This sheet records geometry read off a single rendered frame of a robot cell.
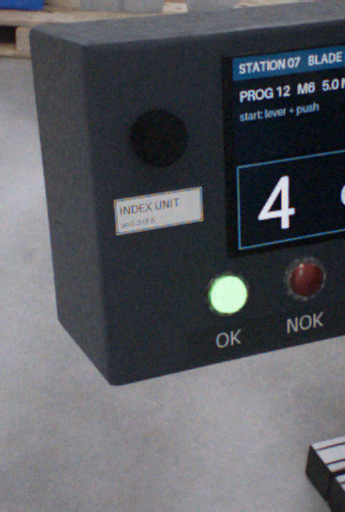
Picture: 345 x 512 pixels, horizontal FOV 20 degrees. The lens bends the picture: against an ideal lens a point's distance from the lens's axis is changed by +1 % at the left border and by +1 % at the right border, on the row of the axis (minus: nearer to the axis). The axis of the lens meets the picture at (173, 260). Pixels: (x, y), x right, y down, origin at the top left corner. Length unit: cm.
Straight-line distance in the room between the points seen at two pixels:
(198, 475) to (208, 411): 19
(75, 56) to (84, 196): 7
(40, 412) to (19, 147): 128
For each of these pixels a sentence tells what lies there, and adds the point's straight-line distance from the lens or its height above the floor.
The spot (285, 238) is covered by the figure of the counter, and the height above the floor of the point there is 114.
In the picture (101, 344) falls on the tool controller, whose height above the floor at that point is 109.
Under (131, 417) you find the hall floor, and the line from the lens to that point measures 212.
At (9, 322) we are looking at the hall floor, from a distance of 239.
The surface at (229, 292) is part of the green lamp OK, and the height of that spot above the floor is 112.
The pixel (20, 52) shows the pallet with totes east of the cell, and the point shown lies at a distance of 391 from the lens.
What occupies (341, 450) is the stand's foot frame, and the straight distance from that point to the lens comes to 199.
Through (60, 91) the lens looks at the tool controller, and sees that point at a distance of 53.
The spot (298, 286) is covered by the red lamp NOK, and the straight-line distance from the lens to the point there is 56.
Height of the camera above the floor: 142
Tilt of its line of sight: 33 degrees down
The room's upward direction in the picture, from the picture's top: 4 degrees clockwise
